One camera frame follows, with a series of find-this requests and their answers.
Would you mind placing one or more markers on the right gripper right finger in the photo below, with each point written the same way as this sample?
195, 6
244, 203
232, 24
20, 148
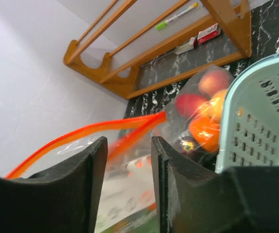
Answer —
193, 199

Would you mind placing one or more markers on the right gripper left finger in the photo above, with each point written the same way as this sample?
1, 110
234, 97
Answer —
61, 199

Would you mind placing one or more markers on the clear orange-zip bag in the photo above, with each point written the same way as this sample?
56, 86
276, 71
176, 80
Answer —
176, 126

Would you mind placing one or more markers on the orange fruit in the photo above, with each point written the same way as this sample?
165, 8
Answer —
206, 132

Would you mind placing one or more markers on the yellow orange peach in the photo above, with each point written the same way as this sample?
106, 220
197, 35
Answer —
216, 105

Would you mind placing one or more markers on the pink peach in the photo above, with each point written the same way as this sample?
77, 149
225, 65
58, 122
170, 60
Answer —
214, 81

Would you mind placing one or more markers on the light blue plastic basket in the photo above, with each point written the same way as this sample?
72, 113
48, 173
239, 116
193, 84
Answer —
250, 121

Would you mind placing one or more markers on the small white box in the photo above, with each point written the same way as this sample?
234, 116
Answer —
187, 46

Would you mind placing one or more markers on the wooden shelf rack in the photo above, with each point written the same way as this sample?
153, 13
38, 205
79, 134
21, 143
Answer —
119, 69

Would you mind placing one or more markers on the small red box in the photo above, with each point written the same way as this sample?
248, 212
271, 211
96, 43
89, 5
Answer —
208, 33

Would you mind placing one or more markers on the green white pen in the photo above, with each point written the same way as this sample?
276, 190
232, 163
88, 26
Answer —
181, 13

